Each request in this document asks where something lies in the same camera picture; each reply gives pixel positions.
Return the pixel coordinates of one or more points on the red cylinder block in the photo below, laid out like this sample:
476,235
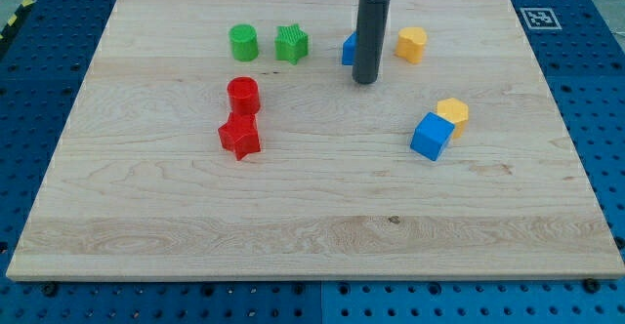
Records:
244,96

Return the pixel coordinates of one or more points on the black bolt left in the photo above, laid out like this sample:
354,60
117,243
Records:
49,289

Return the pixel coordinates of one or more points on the blue block behind pointer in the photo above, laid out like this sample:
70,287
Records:
348,48

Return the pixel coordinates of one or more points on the fiducial marker tag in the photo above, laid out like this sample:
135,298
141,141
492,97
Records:
539,18

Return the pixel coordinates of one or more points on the blue cube block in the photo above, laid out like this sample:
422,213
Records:
431,136

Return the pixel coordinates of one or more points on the wooden board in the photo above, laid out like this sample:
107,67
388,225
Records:
140,188

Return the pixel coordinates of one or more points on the black bolt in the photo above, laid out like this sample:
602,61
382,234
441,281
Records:
591,285
49,289

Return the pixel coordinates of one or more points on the yellow black hazard tape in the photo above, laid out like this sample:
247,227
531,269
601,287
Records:
16,20

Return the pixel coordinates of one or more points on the yellow heart block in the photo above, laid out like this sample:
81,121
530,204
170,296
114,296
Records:
411,42

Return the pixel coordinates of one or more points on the red star block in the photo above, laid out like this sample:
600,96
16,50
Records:
240,135

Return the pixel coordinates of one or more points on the black bolt right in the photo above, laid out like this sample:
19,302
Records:
591,285

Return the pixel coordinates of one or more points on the yellow hexagon block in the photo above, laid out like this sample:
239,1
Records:
456,112

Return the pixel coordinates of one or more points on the green star block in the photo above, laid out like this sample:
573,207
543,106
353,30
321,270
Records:
291,43

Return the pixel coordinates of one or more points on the grey cylindrical pointer tool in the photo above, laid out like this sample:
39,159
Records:
369,39

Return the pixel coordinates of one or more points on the green cylinder block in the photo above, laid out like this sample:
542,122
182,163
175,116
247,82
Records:
243,42

